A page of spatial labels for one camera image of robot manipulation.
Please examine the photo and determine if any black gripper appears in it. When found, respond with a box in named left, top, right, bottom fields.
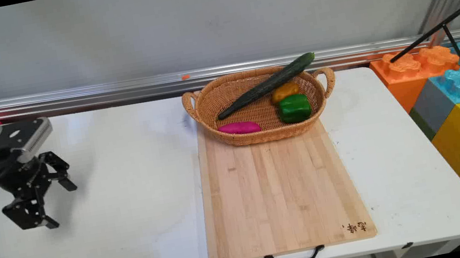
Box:
left=0, top=138, right=84, bottom=238

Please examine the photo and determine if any long dark green cucumber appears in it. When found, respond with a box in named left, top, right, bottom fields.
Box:
left=209, top=52, right=323, bottom=121

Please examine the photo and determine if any purple sweet potato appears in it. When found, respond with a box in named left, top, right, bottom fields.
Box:
left=217, top=118, right=263, bottom=139

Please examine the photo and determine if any woven wicker basket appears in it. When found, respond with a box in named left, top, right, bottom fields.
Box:
left=178, top=56, right=345, bottom=156

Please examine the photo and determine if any yellow bell pepper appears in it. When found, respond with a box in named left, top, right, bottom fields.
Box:
left=270, top=80, right=302, bottom=105

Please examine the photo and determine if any green bell pepper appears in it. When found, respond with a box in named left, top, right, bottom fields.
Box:
left=276, top=92, right=314, bottom=126

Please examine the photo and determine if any orange giant building block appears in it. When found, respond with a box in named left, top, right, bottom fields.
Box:
left=368, top=41, right=460, bottom=118

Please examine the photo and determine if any dark green giant building block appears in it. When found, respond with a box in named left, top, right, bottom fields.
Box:
left=407, top=105, right=439, bottom=145

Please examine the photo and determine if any grey giant building block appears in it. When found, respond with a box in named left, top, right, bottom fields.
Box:
left=408, top=74, right=460, bottom=138

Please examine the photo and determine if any aluminium rail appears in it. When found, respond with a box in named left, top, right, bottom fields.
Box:
left=0, top=22, right=460, bottom=126

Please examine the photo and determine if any wooden cutting board with handle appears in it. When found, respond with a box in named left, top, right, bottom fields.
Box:
left=185, top=97, right=381, bottom=258

